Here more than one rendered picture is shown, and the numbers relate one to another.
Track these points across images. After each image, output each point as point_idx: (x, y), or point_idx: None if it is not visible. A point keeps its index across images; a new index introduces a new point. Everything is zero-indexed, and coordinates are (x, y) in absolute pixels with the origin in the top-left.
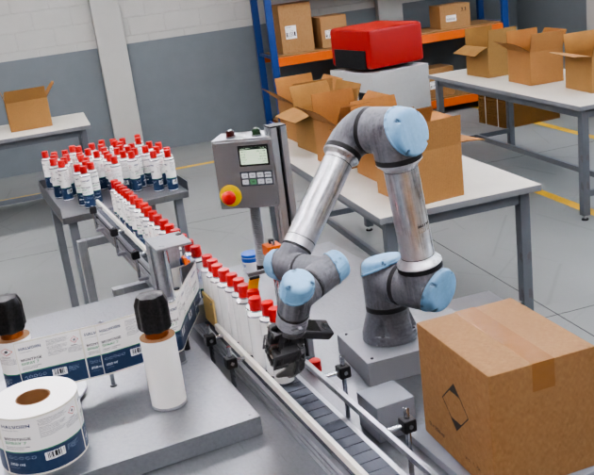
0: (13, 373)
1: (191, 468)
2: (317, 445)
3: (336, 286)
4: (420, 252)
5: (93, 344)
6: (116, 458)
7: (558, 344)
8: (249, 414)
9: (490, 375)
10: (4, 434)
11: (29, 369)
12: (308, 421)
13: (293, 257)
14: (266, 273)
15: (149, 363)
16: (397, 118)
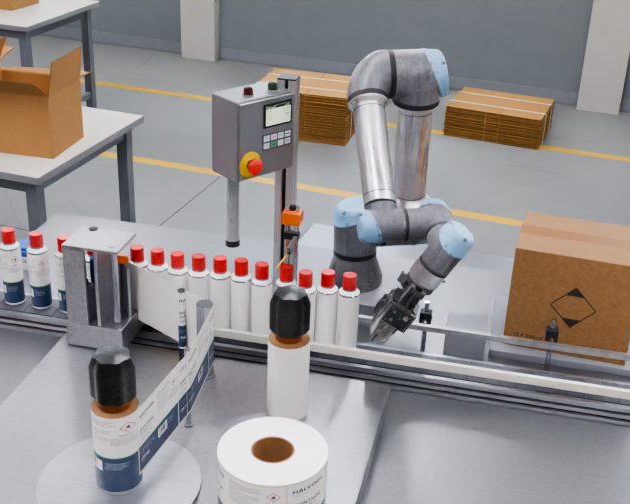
0: (132, 452)
1: (395, 457)
2: (478, 384)
3: (169, 256)
4: (424, 188)
5: (184, 380)
6: (354, 478)
7: (627, 234)
8: (379, 387)
9: None
10: (293, 502)
11: (144, 439)
12: (457, 367)
13: (404, 214)
14: (365, 238)
15: (296, 371)
16: (443, 60)
